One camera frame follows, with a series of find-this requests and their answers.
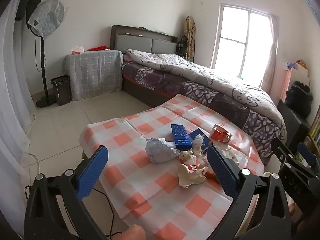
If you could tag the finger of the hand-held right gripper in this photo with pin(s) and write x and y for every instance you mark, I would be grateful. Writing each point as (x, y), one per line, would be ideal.
(306, 153)
(281, 151)

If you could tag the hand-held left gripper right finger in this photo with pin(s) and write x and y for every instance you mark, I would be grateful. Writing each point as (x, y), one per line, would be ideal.
(221, 170)

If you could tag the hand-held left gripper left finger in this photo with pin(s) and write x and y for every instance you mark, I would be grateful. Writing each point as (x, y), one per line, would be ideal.
(92, 172)

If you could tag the orange peel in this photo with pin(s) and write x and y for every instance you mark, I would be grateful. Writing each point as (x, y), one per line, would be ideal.
(211, 175)

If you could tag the patterned clear plastic wrapper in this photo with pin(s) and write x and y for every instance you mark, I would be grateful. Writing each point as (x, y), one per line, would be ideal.
(228, 155)

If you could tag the wrapper with red label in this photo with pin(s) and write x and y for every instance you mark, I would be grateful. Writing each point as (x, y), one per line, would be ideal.
(190, 177)

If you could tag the small white tissue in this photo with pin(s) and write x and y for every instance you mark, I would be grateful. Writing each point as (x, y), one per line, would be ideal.
(188, 157)

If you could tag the red orange carton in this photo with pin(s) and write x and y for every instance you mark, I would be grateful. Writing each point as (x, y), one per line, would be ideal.
(218, 135)

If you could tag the twisted white tissue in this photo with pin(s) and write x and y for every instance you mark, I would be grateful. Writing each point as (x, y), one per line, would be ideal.
(198, 142)

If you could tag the dark blue white box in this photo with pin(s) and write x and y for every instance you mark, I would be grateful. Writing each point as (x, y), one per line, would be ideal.
(196, 133)

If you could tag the long bright blue box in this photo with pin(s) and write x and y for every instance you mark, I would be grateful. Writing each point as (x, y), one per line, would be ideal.
(180, 136)

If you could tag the grey white paper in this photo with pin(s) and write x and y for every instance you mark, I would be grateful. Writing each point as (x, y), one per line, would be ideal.
(160, 151)

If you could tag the person's left hand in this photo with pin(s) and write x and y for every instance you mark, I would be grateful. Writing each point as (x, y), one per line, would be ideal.
(133, 233)

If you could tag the row of books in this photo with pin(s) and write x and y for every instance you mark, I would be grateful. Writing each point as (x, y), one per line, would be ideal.
(316, 130)

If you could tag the dark cabinet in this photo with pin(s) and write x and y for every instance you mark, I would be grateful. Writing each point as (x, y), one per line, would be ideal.
(291, 125)

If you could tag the large black bag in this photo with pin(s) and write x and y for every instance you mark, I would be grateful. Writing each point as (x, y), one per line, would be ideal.
(298, 97)

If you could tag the orange white checked tablecloth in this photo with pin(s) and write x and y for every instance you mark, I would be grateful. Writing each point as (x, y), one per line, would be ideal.
(150, 185)

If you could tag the pink cloth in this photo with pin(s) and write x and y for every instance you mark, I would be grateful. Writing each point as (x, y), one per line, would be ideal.
(285, 82)

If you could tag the white board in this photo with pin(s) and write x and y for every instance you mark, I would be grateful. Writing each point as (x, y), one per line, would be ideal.
(300, 75)

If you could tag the purple toy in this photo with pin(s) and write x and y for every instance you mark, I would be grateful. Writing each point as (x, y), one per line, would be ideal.
(290, 65)

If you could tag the dark waste bin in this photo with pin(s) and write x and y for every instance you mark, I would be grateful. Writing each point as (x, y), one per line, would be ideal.
(61, 90)

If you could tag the orange yellow toy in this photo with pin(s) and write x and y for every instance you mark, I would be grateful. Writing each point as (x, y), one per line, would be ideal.
(302, 64)

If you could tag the pink curtain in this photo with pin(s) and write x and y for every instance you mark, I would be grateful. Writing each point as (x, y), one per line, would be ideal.
(271, 60)

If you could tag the grey patterned duvet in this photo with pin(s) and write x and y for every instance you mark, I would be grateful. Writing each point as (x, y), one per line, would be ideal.
(200, 72)

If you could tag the grey checked cloth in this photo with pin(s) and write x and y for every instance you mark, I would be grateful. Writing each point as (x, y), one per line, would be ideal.
(95, 72)

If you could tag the white sheer curtain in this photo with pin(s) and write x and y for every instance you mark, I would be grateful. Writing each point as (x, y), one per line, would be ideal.
(12, 92)

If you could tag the purple patterned blanket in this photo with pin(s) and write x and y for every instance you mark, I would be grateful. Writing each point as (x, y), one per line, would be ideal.
(155, 77)

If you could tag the pink tissue box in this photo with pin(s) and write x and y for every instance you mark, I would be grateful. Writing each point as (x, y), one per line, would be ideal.
(77, 50)

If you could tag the red cloth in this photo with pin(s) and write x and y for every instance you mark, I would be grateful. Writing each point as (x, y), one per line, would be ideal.
(98, 48)

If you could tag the window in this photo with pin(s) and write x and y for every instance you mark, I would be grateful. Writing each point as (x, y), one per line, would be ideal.
(235, 35)

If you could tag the small black bag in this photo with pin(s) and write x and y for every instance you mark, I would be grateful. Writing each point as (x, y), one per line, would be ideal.
(181, 46)

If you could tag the bed with grey headboard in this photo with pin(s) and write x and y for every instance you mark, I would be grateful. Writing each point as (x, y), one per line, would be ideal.
(135, 41)

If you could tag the plaid coat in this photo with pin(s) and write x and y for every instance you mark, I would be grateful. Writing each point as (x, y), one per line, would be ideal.
(190, 35)

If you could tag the standing fan with plastic cover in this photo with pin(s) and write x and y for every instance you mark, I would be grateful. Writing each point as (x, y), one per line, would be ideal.
(46, 17)

